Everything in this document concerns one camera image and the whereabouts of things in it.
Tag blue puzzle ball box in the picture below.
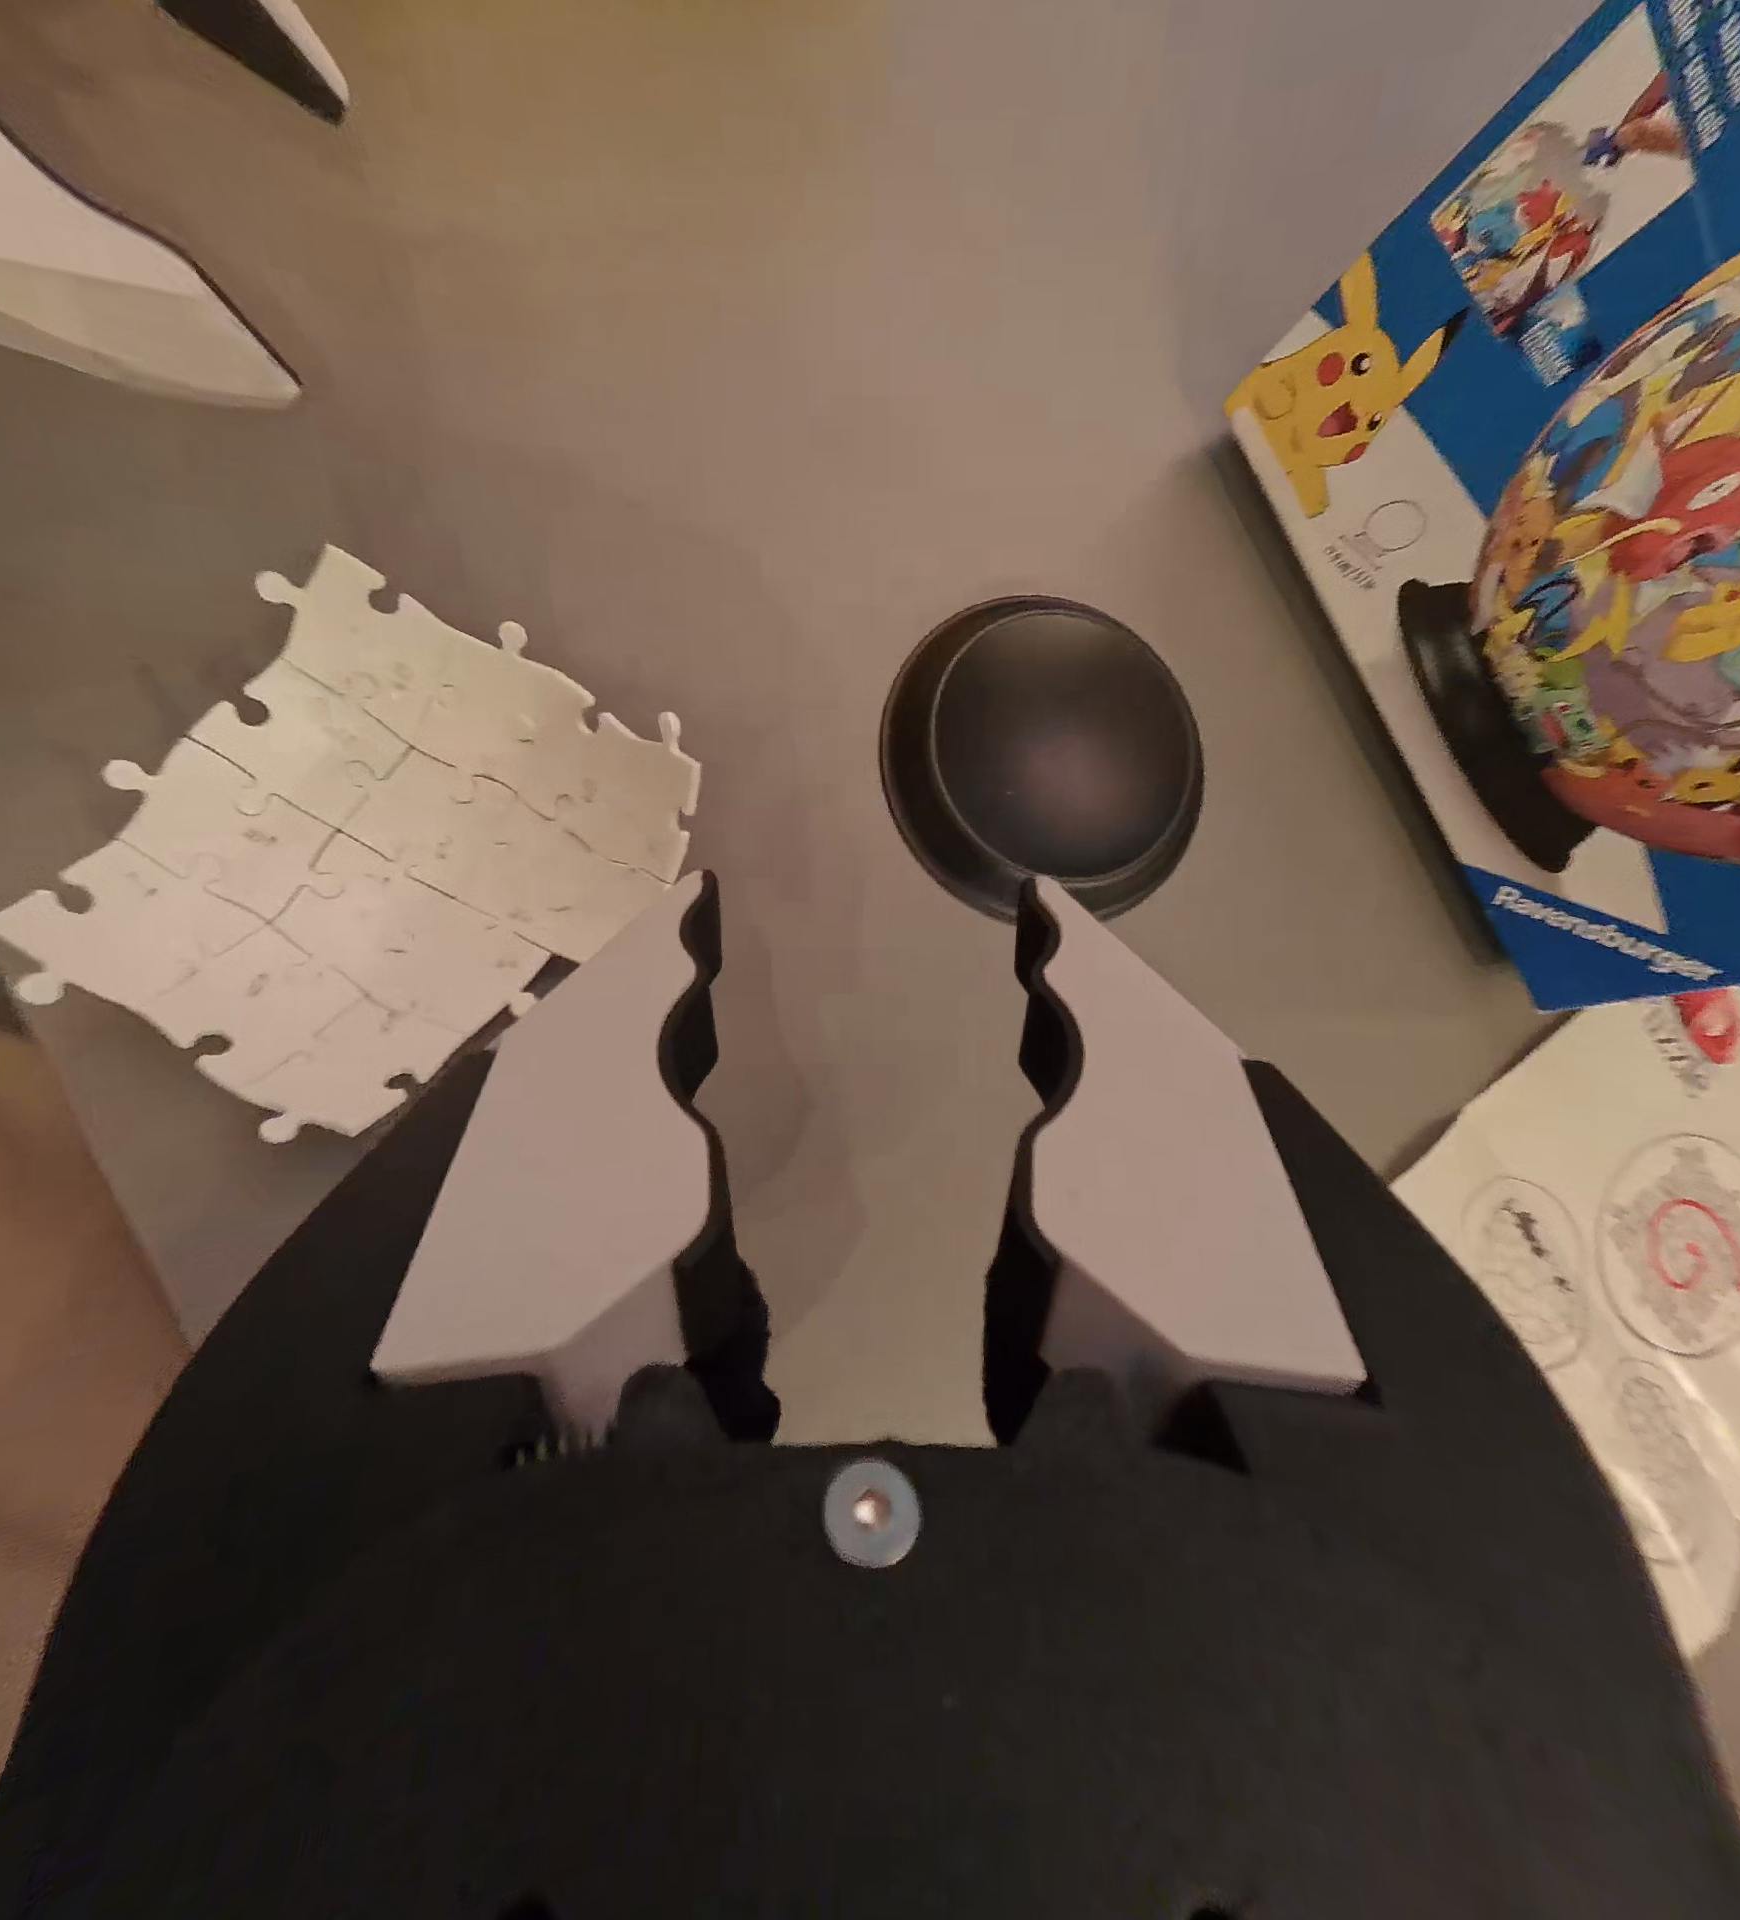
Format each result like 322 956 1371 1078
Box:
1225 0 1740 1016

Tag white joined puzzle pieces section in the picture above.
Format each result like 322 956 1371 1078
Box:
0 541 704 1145

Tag person's beige pants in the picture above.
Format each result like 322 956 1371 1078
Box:
0 981 200 1920

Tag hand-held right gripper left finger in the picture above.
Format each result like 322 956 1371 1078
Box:
368 865 783 1447

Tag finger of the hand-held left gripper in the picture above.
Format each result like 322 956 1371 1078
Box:
0 60 307 412
156 0 353 126

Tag black round puzzle ball stand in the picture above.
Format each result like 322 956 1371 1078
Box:
877 595 1206 926

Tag white instruction leaflet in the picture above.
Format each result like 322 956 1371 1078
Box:
1386 981 1740 1661

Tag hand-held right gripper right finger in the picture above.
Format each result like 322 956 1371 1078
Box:
984 876 1374 1447

